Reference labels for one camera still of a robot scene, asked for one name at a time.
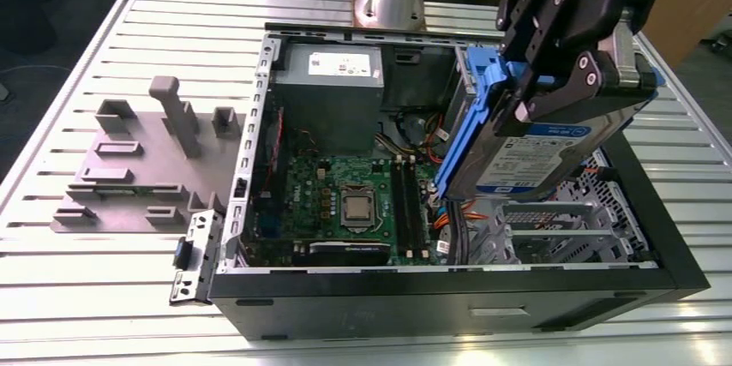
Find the metal card retention bracket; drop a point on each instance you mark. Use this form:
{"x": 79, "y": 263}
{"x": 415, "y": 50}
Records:
{"x": 202, "y": 229}

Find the metal disk bay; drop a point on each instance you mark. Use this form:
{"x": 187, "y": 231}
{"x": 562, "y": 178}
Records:
{"x": 543, "y": 211}

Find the silver CPU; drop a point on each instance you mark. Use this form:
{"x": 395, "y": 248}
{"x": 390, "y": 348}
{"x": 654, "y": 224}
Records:
{"x": 357, "y": 207}

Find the black graphics card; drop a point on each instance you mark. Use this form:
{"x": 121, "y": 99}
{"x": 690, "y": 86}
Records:
{"x": 343, "y": 252}

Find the black RAM slot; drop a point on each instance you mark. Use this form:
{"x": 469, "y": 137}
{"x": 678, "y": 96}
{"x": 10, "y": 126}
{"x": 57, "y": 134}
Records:
{"x": 419, "y": 211}
{"x": 402, "y": 207}

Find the green RAM stick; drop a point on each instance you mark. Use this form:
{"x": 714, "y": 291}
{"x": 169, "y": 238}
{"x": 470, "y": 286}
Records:
{"x": 118, "y": 190}

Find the CPU socket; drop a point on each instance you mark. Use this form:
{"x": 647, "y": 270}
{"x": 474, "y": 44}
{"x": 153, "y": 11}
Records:
{"x": 358, "y": 229}

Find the brown wooden cabinet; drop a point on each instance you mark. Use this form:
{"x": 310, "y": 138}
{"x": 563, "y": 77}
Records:
{"x": 703, "y": 40}

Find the grey power supply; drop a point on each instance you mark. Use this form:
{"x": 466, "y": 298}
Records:
{"x": 326, "y": 117}

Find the green motherboard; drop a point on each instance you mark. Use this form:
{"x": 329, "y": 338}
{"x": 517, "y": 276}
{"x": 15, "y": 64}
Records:
{"x": 309, "y": 186}

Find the hard disk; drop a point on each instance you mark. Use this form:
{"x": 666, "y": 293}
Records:
{"x": 533, "y": 160}

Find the grey parts rack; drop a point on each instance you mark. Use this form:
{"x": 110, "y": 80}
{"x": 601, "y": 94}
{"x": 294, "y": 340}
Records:
{"x": 155, "y": 177}

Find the black PC case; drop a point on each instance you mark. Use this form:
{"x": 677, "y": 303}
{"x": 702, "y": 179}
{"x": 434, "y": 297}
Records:
{"x": 401, "y": 310}

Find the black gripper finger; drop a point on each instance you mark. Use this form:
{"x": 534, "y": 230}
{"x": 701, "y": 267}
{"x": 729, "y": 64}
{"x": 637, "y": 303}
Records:
{"x": 578, "y": 79}
{"x": 533, "y": 6}

